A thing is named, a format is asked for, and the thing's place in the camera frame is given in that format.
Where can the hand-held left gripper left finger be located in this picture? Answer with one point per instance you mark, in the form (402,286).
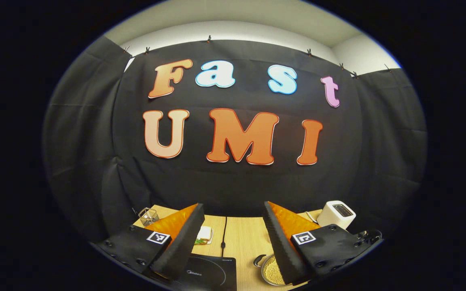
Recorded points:
(182,246)

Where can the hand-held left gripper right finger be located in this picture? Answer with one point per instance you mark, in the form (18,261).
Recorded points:
(283,246)

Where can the black induction cooktop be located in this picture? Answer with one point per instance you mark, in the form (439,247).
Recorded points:
(212,273)

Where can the pile of yellow soybeans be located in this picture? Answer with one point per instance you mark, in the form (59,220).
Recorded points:
(275,270)

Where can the white and green sandwich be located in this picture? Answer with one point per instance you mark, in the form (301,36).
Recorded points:
(204,233)

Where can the white toaster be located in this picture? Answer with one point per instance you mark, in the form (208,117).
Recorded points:
(332,216)

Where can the row of black cloth clips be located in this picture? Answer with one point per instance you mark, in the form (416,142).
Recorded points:
(309,52)

